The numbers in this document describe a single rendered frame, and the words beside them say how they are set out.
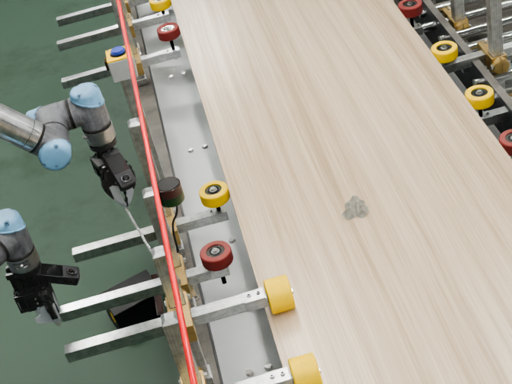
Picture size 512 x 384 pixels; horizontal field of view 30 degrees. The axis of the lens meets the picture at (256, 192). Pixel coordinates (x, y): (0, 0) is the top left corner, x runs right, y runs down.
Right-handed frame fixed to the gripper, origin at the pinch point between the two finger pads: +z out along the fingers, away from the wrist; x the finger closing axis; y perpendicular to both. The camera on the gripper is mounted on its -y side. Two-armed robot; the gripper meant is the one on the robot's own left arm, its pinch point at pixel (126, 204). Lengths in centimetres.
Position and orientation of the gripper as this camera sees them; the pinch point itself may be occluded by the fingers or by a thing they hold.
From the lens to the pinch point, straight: 254.2
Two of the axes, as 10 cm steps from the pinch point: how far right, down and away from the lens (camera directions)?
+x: -8.4, 4.5, -3.1
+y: -5.1, -4.4, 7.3
